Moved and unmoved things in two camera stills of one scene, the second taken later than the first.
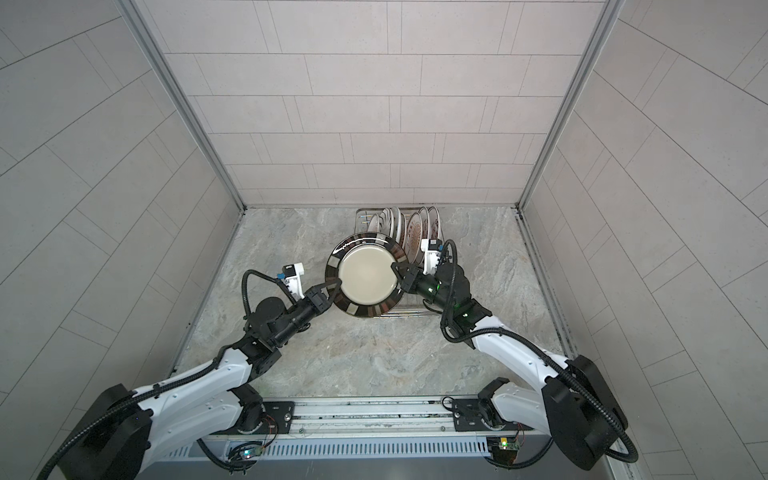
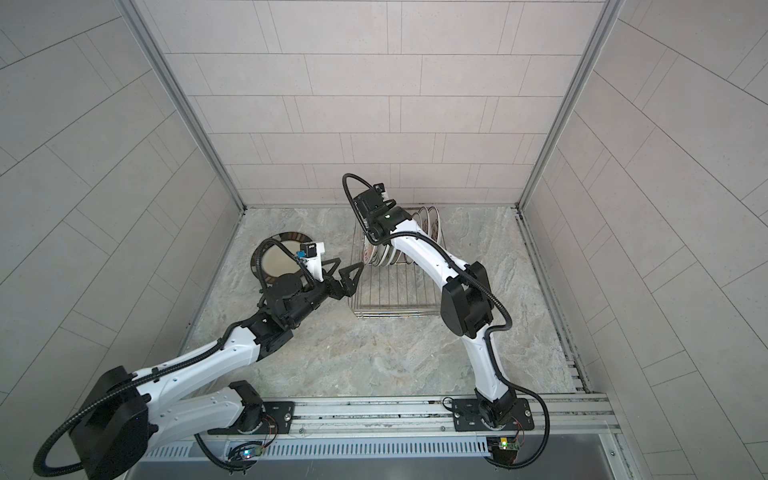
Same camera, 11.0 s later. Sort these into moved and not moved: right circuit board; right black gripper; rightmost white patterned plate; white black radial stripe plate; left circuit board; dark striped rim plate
Moved: right black gripper; white black radial stripe plate; dark striped rim plate
Not moved: rightmost white patterned plate; left circuit board; right circuit board
